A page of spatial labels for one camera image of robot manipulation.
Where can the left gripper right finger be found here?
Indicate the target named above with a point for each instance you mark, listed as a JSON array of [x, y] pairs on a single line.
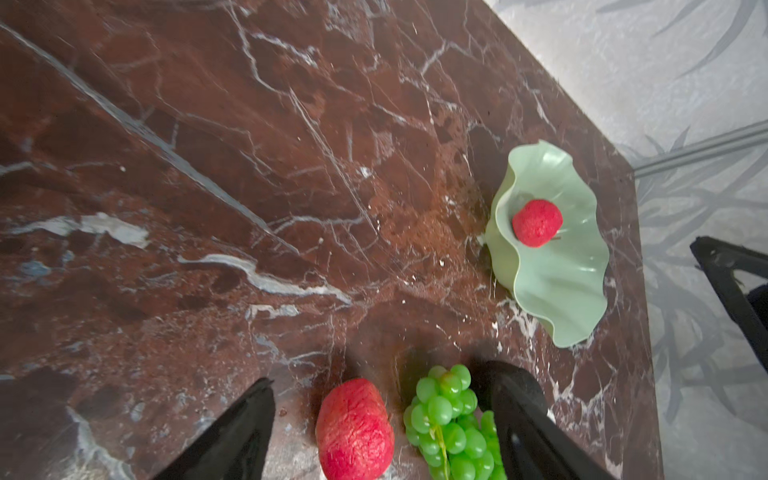
[[532, 445]]

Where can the green fake grape bunch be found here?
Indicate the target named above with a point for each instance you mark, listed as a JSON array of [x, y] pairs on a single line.
[[456, 437]]

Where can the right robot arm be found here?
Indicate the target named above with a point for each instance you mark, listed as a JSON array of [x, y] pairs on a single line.
[[720, 261]]

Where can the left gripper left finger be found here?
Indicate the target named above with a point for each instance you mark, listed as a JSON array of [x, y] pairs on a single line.
[[235, 446]]

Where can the green wavy fruit bowl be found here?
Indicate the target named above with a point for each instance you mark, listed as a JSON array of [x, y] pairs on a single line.
[[560, 282]]

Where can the red fake fruit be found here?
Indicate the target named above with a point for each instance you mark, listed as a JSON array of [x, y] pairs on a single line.
[[537, 223], [353, 433]]

